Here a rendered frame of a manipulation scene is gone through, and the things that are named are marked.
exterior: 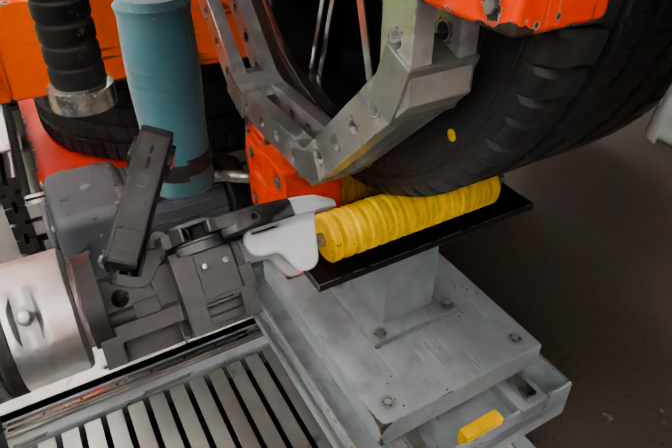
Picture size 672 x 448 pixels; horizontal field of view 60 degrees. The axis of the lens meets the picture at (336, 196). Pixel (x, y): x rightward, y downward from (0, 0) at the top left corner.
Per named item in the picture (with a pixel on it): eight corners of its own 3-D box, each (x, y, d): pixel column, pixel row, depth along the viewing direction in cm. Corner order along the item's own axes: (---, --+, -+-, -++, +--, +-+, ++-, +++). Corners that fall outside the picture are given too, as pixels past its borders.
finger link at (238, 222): (285, 226, 49) (184, 259, 45) (277, 206, 49) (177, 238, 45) (301, 214, 45) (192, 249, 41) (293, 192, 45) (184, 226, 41)
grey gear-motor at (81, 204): (305, 293, 120) (299, 145, 101) (95, 375, 103) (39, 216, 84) (269, 246, 133) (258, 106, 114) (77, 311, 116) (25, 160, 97)
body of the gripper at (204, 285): (250, 313, 50) (105, 370, 45) (218, 220, 51) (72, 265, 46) (273, 307, 43) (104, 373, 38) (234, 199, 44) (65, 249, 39)
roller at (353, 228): (512, 205, 77) (520, 168, 73) (315, 280, 65) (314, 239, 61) (483, 185, 81) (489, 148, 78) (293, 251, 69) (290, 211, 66)
